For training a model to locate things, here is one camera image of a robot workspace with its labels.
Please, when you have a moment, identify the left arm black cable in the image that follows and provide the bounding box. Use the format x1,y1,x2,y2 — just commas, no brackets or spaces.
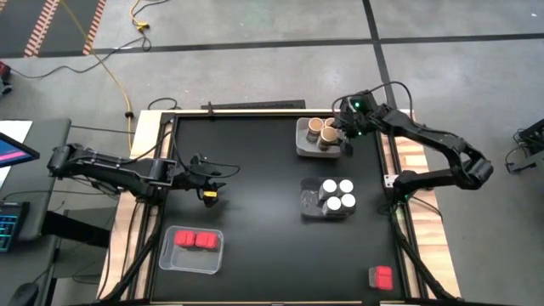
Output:
168,130,242,179

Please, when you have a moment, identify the black flat bar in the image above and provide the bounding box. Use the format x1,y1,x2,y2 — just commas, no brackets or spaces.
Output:
201,99,307,111

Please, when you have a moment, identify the yellow cable with plug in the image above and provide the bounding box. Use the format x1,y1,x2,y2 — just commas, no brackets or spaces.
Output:
129,0,171,31

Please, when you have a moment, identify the tablet screen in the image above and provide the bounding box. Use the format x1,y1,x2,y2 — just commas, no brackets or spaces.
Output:
0,131,41,169

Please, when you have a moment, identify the black looped cable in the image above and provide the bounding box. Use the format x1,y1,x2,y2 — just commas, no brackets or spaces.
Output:
146,97,182,112

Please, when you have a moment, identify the grey desk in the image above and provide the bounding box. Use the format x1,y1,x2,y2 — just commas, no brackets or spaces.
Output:
0,117,72,243

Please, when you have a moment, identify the white plastic bin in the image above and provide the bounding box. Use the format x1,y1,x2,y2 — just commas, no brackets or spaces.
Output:
295,116,346,159

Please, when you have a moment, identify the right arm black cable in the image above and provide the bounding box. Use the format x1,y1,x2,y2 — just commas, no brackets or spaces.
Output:
330,80,414,124

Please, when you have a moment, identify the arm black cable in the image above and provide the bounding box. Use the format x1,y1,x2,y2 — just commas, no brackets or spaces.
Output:
330,80,414,124
168,130,242,179

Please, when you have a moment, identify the white paper sheet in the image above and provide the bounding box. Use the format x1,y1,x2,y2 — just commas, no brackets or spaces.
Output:
0,120,34,190

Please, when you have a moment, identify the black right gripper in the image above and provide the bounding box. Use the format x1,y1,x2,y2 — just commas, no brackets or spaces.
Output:
332,89,379,156

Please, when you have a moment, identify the black floor cable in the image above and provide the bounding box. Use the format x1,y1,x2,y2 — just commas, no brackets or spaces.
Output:
8,28,153,81

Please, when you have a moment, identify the black device with cables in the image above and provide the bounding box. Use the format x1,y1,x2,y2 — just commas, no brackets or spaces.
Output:
504,117,544,174

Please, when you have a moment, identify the dark mat with orange stripes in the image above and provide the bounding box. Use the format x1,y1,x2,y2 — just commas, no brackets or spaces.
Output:
0,0,108,60

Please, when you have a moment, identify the red and black device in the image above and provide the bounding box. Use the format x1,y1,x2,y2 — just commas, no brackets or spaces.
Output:
0,60,14,97

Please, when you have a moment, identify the red lidded spice tin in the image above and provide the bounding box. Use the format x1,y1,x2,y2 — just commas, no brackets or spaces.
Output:
173,229,197,248
367,265,395,292
194,231,219,250

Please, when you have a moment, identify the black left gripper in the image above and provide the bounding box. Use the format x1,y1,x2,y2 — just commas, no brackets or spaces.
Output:
177,153,227,208

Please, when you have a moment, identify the backlit keyboard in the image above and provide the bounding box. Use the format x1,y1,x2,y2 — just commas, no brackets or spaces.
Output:
0,201,31,255

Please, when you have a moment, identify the black computer mouse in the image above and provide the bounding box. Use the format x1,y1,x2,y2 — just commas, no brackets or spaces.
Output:
6,281,39,306

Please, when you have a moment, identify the grey translucent plastic bin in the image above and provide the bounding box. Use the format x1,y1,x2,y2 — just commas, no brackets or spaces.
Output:
299,177,357,220

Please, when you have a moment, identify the long yellow floor cable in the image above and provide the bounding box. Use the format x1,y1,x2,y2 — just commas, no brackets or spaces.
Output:
58,0,133,152

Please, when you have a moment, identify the clear plastic bin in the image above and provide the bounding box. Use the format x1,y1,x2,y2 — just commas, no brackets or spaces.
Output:
158,225,225,275

